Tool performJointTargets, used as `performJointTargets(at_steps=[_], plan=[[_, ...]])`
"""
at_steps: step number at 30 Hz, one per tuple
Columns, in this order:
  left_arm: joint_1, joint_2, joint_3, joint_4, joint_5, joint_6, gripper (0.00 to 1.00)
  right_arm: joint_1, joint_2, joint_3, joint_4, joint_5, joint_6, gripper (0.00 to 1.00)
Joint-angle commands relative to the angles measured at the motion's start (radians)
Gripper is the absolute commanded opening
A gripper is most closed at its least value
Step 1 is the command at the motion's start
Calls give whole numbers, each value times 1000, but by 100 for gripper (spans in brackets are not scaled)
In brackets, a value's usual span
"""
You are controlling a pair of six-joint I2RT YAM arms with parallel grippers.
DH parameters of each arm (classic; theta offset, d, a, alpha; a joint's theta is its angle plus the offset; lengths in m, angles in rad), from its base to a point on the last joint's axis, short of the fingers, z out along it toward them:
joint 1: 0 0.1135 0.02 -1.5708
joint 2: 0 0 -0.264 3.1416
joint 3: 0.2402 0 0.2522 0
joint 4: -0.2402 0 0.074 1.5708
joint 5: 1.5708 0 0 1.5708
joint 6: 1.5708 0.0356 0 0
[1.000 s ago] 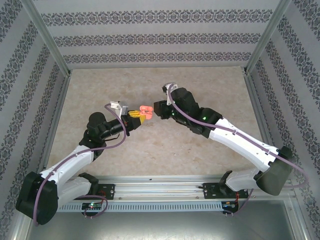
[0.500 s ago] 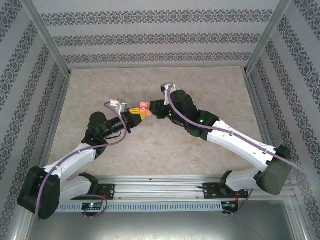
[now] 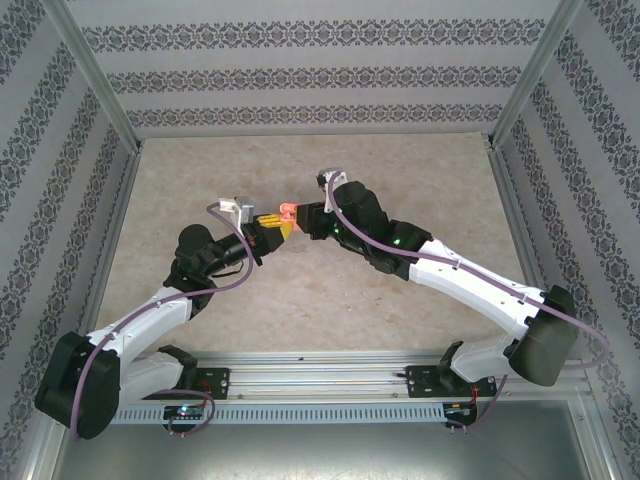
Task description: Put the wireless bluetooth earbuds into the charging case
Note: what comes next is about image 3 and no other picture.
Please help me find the left controller circuit board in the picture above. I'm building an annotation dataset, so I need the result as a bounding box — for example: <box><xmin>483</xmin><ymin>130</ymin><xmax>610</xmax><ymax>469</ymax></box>
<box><xmin>163</xmin><ymin>404</ymin><xmax>207</xmax><ymax>421</ymax></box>

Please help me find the sheet metal tray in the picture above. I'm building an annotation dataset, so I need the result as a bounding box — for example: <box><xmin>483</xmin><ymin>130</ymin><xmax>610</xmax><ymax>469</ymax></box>
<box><xmin>29</xmin><ymin>399</ymin><xmax>614</xmax><ymax>480</ymax></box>

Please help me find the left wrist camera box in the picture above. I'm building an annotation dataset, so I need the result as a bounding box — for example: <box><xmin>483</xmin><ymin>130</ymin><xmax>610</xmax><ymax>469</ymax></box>
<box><xmin>218</xmin><ymin>195</ymin><xmax>256</xmax><ymax>229</ymax></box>

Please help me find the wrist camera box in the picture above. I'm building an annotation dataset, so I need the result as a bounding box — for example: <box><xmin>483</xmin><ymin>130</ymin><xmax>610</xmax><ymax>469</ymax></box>
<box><xmin>314</xmin><ymin>169</ymin><xmax>349</xmax><ymax>214</ymax></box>
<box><xmin>218</xmin><ymin>195</ymin><xmax>256</xmax><ymax>229</ymax></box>

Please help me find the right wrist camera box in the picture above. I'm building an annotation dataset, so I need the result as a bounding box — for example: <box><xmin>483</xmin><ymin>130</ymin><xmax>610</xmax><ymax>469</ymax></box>
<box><xmin>314</xmin><ymin>169</ymin><xmax>349</xmax><ymax>214</ymax></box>

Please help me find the aluminium side rail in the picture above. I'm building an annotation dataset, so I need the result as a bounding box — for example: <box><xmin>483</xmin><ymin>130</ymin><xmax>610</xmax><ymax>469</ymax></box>
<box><xmin>69</xmin><ymin>149</ymin><xmax>144</xmax><ymax>364</ymax></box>
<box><xmin>487</xmin><ymin>147</ymin><xmax>566</xmax><ymax>357</ymax></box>

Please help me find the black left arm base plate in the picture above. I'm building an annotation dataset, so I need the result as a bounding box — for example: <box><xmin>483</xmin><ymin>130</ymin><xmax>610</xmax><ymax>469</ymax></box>
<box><xmin>149</xmin><ymin>367</ymin><xmax>232</xmax><ymax>401</ymax></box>

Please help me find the aluminium mounting rail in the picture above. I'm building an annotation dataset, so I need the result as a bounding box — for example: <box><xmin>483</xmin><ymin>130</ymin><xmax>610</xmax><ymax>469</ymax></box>
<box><xmin>47</xmin><ymin>349</ymin><xmax>589</xmax><ymax>401</ymax></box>

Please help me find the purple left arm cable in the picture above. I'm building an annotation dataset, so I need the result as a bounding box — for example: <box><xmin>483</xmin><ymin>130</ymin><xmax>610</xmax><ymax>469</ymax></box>
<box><xmin>72</xmin><ymin>202</ymin><xmax>259</xmax><ymax>442</ymax></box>

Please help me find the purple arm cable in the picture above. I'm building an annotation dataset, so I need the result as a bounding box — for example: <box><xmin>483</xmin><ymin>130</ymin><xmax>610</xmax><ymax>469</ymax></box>
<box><xmin>324</xmin><ymin>167</ymin><xmax>610</xmax><ymax>434</ymax></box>
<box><xmin>72</xmin><ymin>202</ymin><xmax>259</xmax><ymax>442</ymax></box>

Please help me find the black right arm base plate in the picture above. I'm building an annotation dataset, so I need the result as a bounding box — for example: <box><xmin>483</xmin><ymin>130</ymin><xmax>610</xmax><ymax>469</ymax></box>
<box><xmin>405</xmin><ymin>364</ymin><xmax>499</xmax><ymax>400</ymax></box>

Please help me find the slotted grey cable duct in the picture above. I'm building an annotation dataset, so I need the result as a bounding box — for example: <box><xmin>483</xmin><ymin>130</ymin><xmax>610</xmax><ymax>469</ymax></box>
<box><xmin>112</xmin><ymin>403</ymin><xmax>446</xmax><ymax>424</ymax></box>

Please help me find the aluminium frame post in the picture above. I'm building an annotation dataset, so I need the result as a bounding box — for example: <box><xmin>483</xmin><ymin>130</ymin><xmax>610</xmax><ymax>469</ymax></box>
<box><xmin>487</xmin><ymin>0</ymin><xmax>586</xmax><ymax>149</ymax></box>
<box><xmin>47</xmin><ymin>0</ymin><xmax>144</xmax><ymax>151</ymax></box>

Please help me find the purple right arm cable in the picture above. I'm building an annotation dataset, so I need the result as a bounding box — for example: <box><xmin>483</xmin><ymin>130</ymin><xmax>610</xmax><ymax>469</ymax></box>
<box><xmin>324</xmin><ymin>167</ymin><xmax>610</xmax><ymax>434</ymax></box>

